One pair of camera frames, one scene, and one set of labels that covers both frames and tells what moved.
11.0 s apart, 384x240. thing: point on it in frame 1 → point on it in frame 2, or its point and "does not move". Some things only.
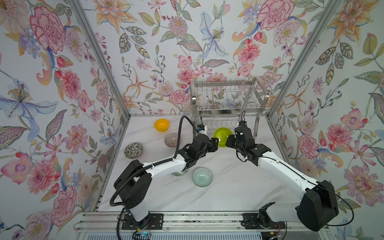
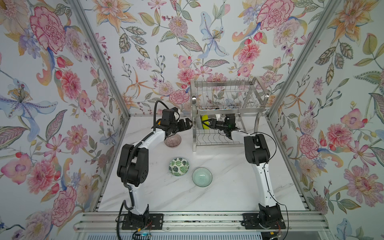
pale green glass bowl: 202,177 does not move
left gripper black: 212,145 → 186,126
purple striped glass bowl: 171,140 does not move
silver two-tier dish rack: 224,103 does not move
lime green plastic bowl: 222,133 → 205,117
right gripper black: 231,138 → 213,124
